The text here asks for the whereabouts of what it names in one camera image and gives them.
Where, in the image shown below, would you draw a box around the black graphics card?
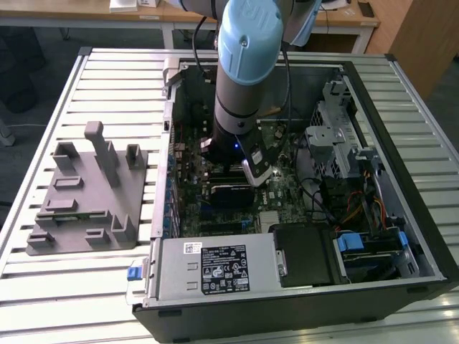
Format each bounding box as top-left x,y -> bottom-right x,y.
209,183 -> 258,209

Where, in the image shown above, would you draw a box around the long black expansion slot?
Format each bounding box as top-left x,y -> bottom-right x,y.
199,221 -> 248,233

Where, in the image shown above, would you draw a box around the green motherboard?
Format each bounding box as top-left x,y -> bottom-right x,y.
168,121 -> 316,239

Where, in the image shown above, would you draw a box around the silver finned chipset heatsink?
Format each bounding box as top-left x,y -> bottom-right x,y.
258,211 -> 283,230

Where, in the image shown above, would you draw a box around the perforated metal disk bay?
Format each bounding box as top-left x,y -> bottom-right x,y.
304,80 -> 361,180

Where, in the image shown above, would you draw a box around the silver power supply box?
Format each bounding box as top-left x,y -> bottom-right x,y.
143,236 -> 288,309

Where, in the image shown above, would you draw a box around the grey plastic parts rack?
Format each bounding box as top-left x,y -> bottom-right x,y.
24,120 -> 148,257

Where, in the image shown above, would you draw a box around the blue plastic latch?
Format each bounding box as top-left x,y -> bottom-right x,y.
128,260 -> 144,282

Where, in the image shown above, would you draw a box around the hard disk in blue carrier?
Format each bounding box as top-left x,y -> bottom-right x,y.
333,231 -> 412,282

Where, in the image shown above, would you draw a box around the wooden desk white legs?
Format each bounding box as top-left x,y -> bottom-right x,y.
0,0 -> 381,54

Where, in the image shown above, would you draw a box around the plain white box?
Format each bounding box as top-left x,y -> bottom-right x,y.
109,0 -> 138,14

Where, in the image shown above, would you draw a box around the black metal PC case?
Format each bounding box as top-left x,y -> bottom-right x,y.
131,57 -> 459,344

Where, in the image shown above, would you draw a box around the wooden cabinet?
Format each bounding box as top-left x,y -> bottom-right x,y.
367,0 -> 459,100

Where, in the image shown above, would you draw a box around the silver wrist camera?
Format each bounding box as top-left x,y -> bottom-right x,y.
240,141 -> 273,188

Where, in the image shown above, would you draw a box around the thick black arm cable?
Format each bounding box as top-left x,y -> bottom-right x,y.
280,41 -> 293,139
192,16 -> 212,85

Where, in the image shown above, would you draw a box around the thin black cable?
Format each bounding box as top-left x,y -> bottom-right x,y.
296,173 -> 326,218

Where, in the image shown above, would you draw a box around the yellow wire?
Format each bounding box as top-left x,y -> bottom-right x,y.
340,204 -> 364,225

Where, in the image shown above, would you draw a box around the orange wire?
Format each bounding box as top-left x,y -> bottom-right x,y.
371,199 -> 390,230

